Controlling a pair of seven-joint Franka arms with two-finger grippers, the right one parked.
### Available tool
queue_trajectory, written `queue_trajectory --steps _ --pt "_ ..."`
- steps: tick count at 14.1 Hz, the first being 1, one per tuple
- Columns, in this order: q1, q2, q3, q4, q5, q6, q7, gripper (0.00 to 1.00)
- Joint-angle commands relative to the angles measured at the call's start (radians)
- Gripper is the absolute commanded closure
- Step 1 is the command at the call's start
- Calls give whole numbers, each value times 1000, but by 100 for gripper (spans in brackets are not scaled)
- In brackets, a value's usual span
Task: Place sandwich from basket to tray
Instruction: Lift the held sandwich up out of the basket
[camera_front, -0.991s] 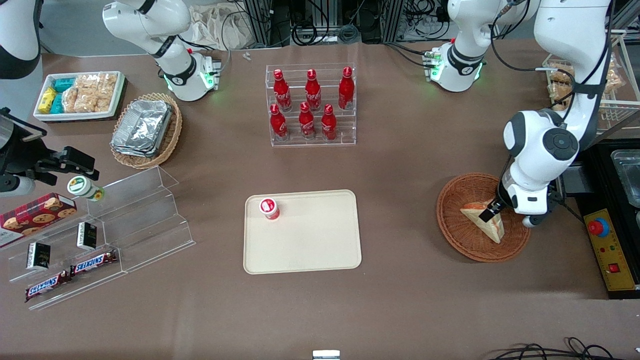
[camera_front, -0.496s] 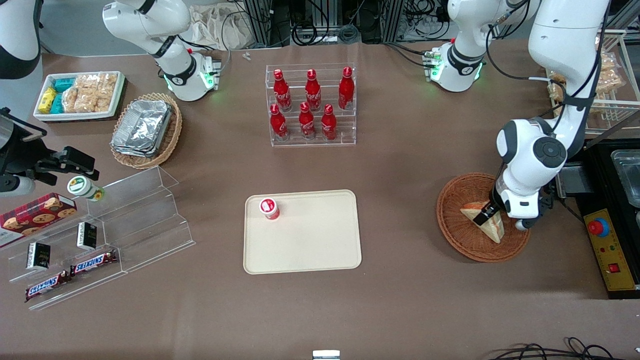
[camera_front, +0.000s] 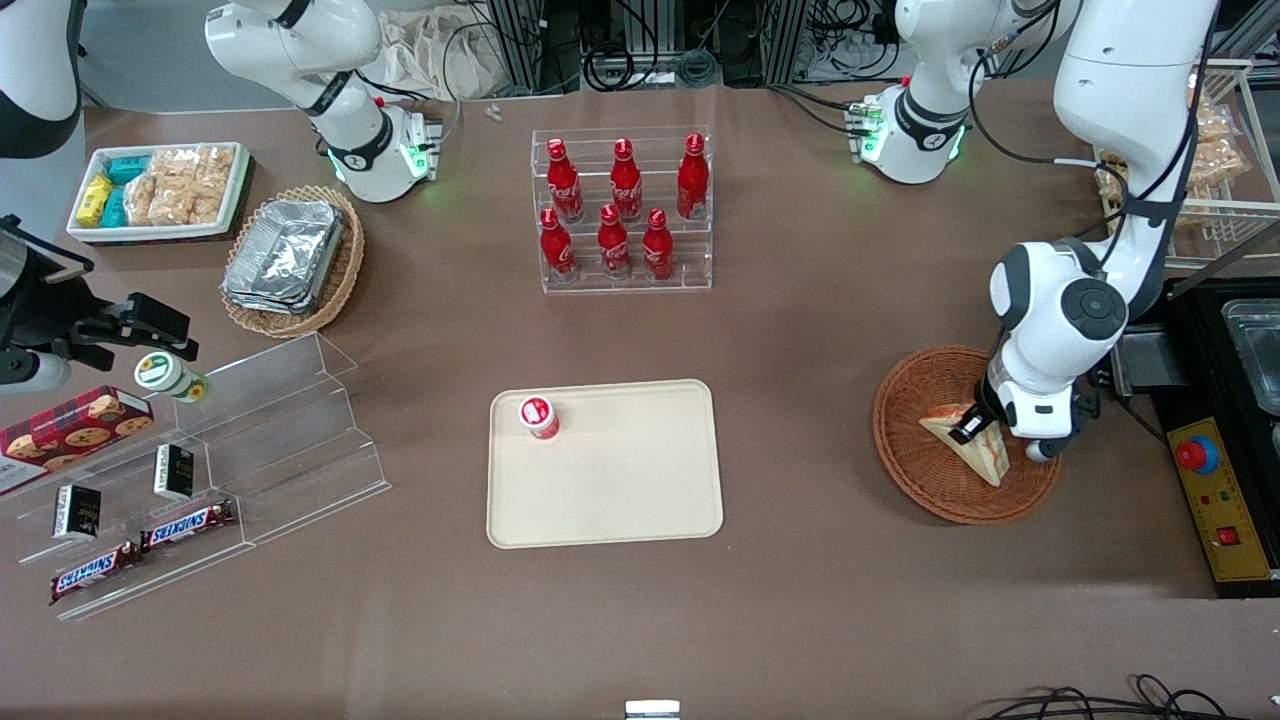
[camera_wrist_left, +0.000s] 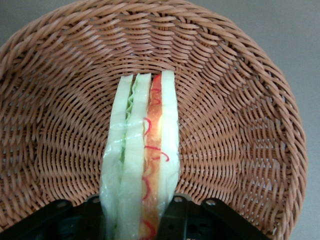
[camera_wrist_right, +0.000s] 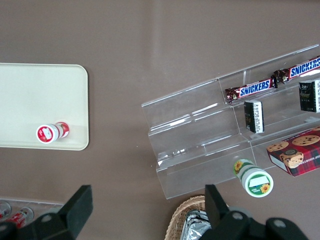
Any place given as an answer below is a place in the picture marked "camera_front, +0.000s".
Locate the teal snack packet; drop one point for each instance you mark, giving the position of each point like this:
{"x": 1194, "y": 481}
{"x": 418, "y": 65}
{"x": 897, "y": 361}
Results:
{"x": 115, "y": 208}
{"x": 128, "y": 168}

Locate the aluminium frame post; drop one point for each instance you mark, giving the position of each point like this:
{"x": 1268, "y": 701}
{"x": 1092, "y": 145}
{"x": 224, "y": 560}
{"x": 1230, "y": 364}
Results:
{"x": 520, "y": 45}

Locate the clear acrylic stepped display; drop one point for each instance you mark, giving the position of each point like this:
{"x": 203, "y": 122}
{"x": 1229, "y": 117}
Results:
{"x": 290, "y": 440}

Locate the green sunflower yogurt cup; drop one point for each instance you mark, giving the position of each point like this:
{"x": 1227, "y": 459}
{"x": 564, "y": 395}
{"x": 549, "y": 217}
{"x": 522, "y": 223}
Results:
{"x": 160, "y": 372}

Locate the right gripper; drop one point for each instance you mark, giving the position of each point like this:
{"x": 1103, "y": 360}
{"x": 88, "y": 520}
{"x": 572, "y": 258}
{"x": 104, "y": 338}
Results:
{"x": 62, "y": 322}

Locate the clear acrylic bottle rack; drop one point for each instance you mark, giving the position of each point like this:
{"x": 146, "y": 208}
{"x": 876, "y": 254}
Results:
{"x": 690, "y": 250}

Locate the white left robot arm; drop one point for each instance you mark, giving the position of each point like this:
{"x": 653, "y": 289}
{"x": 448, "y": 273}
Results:
{"x": 1120, "y": 80}

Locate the yellow snack packet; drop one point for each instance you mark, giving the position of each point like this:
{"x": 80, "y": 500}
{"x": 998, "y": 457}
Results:
{"x": 95, "y": 200}

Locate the brown wicker basket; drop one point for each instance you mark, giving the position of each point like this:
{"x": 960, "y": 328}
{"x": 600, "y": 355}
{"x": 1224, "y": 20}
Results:
{"x": 920, "y": 480}

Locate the clear rice cracker bag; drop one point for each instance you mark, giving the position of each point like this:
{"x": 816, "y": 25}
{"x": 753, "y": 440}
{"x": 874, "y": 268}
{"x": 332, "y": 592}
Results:
{"x": 150, "y": 195}
{"x": 205, "y": 180}

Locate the yellow emergency stop box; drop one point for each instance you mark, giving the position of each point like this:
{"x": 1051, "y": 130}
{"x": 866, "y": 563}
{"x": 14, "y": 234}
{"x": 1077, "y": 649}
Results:
{"x": 1225, "y": 500}

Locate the bagged snacks pile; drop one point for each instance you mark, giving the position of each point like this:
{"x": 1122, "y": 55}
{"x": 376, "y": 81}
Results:
{"x": 1215, "y": 150}

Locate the black equipment base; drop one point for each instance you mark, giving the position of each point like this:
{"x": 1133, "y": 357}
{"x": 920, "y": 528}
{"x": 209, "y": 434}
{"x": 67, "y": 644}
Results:
{"x": 1200, "y": 340}

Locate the red cola bottle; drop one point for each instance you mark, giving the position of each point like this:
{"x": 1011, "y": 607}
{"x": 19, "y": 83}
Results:
{"x": 658, "y": 248}
{"x": 557, "y": 250}
{"x": 613, "y": 248}
{"x": 626, "y": 185}
{"x": 564, "y": 185}
{"x": 692, "y": 180}

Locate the crumpled white plastic bag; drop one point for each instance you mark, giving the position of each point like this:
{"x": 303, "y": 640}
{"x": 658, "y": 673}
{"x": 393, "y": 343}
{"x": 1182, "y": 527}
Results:
{"x": 440, "y": 55}

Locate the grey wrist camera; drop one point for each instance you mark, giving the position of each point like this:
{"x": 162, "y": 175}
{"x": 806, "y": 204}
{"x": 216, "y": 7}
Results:
{"x": 35, "y": 372}
{"x": 1042, "y": 450}

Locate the light wicker basket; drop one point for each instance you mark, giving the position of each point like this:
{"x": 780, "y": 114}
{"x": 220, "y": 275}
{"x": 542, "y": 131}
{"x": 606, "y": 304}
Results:
{"x": 345, "y": 265}

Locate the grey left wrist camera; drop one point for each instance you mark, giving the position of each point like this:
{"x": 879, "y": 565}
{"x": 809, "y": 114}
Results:
{"x": 1042, "y": 450}

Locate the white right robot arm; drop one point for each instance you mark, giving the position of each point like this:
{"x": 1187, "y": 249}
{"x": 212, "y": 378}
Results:
{"x": 340, "y": 100}

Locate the clear plastic container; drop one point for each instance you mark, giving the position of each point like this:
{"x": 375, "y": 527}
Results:
{"x": 1258, "y": 355}

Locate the triangular sandwich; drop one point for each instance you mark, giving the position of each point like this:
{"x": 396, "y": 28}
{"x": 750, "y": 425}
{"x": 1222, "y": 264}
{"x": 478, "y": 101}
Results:
{"x": 975, "y": 460}

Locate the small black snack box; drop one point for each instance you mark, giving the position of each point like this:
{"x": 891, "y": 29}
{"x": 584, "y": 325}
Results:
{"x": 174, "y": 472}
{"x": 77, "y": 512}

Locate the red tartan cookie box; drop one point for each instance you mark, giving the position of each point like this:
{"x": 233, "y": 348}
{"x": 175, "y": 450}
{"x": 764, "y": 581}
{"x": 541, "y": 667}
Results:
{"x": 70, "y": 440}

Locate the white rectangular snack bin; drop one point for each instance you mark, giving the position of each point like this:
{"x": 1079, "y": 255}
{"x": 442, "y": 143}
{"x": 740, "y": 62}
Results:
{"x": 240, "y": 180}

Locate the beige plastic tray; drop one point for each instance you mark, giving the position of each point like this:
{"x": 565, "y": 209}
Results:
{"x": 620, "y": 480}

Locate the red lidded yogurt cup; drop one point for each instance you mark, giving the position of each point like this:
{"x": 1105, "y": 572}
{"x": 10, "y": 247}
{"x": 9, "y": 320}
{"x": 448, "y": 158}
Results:
{"x": 536, "y": 412}

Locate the Snickers chocolate bar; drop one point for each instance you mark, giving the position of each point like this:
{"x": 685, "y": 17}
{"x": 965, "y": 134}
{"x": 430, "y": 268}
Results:
{"x": 190, "y": 525}
{"x": 93, "y": 572}

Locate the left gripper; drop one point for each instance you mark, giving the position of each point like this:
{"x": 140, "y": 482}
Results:
{"x": 985, "y": 404}

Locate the white box edge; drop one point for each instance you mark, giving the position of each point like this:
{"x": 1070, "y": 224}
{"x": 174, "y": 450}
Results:
{"x": 652, "y": 710}

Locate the stacked foil containers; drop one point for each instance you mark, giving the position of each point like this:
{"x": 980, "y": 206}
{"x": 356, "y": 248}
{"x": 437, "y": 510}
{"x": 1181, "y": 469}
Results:
{"x": 285, "y": 255}

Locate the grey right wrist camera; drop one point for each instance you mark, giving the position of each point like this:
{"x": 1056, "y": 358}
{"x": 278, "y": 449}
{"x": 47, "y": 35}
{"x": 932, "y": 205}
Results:
{"x": 35, "y": 372}

